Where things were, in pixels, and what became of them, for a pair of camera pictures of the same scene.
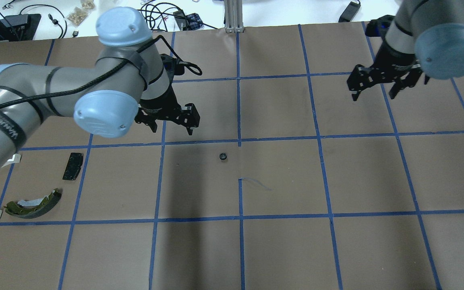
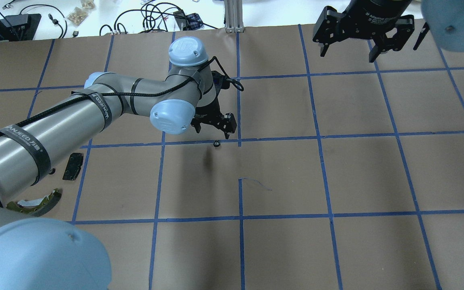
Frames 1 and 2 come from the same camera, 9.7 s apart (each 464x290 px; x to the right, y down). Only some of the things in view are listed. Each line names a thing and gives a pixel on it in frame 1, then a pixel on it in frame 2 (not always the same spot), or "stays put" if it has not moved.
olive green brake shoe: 35,208 stays put
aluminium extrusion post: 233,20 stays put
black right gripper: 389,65 -> 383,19
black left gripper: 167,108 -> 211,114
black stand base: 6,28 stays put
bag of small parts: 79,14 stays put
